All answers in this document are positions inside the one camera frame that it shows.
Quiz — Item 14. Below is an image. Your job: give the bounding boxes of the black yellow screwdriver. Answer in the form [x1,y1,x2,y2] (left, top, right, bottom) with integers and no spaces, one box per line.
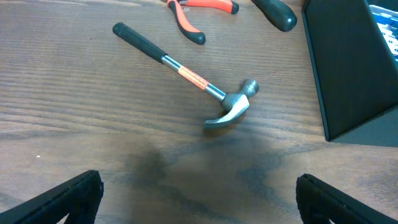
[252,0,297,32]

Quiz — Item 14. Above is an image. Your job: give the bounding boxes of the black open gift box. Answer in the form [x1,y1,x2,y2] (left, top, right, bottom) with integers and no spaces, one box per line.
[302,0,397,147]

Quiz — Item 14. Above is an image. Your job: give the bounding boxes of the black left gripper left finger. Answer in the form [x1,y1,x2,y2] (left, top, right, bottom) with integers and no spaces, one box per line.
[1,170,104,224]

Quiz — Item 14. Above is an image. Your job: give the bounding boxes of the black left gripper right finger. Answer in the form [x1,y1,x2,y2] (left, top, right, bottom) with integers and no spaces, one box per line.
[295,174,397,224]

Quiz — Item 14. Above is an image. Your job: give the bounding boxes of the orange handled pliers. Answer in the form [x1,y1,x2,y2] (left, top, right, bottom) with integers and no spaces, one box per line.
[162,0,239,45]

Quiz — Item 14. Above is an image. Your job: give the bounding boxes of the blue clear screwdriver set case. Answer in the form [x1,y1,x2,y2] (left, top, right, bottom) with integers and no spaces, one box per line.
[369,5,397,62]

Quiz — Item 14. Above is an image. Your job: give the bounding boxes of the small claw hammer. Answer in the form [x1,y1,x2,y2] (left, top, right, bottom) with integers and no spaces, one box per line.
[113,22,259,129]

